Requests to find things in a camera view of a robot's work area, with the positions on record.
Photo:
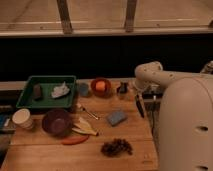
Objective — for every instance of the black dish brush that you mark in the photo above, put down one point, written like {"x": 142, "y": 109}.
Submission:
{"x": 136, "y": 97}

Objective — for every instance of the white paper cup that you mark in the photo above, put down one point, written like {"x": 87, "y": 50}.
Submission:
{"x": 22, "y": 118}

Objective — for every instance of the purple bowl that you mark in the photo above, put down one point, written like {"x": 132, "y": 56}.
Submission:
{"x": 56, "y": 122}

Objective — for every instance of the metal spoon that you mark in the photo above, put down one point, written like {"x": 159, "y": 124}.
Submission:
{"x": 81, "y": 107}

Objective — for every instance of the dark grape bunch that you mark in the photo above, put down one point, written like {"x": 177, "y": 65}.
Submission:
{"x": 116, "y": 147}

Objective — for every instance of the red bowl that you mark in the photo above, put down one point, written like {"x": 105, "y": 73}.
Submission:
{"x": 104, "y": 93}

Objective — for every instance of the green plastic tray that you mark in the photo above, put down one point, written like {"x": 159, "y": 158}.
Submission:
{"x": 47, "y": 84}

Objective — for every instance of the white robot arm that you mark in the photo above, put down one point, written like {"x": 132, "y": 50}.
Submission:
{"x": 153, "y": 73}

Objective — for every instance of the blue sponge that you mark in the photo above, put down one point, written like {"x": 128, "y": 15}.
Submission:
{"x": 116, "y": 117}

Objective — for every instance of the blue cup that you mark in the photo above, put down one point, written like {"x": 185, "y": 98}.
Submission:
{"x": 83, "y": 89}

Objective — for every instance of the orange fruit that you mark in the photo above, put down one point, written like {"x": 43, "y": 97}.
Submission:
{"x": 100, "y": 86}

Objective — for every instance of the red chili pepper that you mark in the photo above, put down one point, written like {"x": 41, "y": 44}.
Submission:
{"x": 74, "y": 140}

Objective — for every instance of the dark brown block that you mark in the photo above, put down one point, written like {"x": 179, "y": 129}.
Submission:
{"x": 37, "y": 92}

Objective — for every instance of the crumpled white cloth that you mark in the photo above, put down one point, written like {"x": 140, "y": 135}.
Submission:
{"x": 60, "y": 91}

